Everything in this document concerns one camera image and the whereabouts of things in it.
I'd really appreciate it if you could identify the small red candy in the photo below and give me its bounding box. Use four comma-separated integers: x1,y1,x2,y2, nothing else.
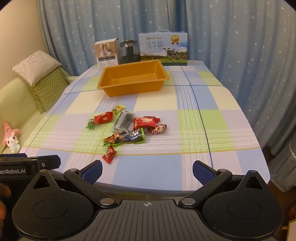
102,145,117,164

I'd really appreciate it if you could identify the person's left hand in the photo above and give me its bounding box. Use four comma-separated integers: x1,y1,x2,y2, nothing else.
0,183,12,221

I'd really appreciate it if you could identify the dark grey tabletop appliance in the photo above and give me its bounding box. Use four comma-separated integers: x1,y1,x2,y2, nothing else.
116,39,141,65

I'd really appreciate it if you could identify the light wooden object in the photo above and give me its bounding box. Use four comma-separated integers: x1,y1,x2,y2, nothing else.
288,218,296,241

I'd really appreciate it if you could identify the milk carton box with cow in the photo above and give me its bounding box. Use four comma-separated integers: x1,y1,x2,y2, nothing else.
138,30,188,66

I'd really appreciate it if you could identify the green zigzag cushion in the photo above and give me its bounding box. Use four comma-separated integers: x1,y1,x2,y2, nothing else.
28,67,70,114

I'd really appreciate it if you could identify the blue star-print curtain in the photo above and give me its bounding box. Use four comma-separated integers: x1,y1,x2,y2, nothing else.
37,0,296,153

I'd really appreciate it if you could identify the orange plastic tray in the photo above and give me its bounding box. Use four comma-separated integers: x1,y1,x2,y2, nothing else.
97,59,170,97

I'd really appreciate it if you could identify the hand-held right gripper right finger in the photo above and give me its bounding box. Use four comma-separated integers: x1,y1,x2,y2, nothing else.
178,160,267,208

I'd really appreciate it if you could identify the pink plush toy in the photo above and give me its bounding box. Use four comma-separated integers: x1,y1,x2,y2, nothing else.
2,122,21,153

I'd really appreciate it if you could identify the beige quilted cushion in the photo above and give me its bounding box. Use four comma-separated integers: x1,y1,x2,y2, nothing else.
11,50,62,87

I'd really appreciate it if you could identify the grey and black snack packet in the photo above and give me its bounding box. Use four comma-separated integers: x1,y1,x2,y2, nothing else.
112,110,135,133

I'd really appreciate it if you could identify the red snack packet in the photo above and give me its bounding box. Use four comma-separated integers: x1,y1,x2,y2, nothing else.
133,116,161,129

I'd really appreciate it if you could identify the light green sofa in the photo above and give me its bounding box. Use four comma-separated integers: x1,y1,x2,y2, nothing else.
0,75,78,154

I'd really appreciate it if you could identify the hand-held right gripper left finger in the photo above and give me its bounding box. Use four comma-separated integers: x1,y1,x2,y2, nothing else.
30,160,118,208

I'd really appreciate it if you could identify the grey-blue lace-edged cloth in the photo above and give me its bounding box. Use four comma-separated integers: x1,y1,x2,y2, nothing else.
267,138,296,193

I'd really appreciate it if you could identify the white product box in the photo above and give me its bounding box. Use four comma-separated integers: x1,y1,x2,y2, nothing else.
95,38,120,71

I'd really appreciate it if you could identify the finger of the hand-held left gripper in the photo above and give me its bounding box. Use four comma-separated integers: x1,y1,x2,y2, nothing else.
38,154,61,171

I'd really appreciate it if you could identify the large green snack packet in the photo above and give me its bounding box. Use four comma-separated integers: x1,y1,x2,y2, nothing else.
103,128,146,147

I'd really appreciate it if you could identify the red candy with green ends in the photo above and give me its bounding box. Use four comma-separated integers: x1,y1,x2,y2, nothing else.
85,111,114,129

